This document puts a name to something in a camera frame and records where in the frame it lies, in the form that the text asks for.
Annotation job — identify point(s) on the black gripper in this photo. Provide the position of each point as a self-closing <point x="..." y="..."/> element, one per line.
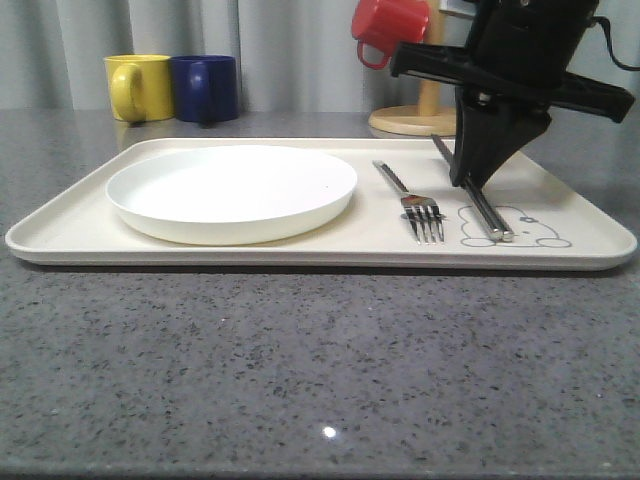
<point x="520" y="50"/>

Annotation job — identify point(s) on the silver fork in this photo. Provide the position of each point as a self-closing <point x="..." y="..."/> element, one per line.
<point x="421" y="212"/>

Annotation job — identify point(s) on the white round plate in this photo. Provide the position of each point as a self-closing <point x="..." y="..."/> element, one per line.
<point x="232" y="195"/>

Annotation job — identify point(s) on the wooden mug tree stand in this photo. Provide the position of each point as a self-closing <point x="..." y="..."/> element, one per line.
<point x="427" y="117"/>

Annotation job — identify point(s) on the cream rabbit serving tray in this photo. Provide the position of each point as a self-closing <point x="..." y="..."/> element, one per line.
<point x="555" y="228"/>

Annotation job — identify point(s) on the red mug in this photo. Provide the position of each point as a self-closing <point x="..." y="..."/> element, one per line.
<point x="379" y="26"/>

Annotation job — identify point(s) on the gray curtain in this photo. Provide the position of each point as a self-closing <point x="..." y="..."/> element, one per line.
<point x="291" y="55"/>

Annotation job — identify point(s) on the dark blue mug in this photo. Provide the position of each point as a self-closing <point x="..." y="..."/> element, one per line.
<point x="204" y="88"/>

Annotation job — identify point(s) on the yellow mug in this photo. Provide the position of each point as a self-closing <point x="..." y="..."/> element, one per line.
<point x="140" y="88"/>

